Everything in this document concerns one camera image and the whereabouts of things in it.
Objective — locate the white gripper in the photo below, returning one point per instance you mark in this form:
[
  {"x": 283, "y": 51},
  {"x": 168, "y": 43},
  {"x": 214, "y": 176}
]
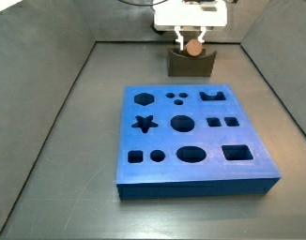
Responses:
[{"x": 190, "y": 14}]

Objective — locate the brown cylinder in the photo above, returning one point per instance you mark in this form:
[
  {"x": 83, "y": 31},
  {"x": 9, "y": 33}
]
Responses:
[{"x": 192, "y": 48}]

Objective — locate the black cradle holder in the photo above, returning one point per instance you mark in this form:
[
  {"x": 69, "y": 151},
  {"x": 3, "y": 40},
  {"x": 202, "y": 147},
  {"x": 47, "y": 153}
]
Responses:
[{"x": 190, "y": 66}]

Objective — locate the blue shape sorting block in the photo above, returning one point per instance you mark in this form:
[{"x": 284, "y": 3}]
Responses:
[{"x": 188, "y": 144}]

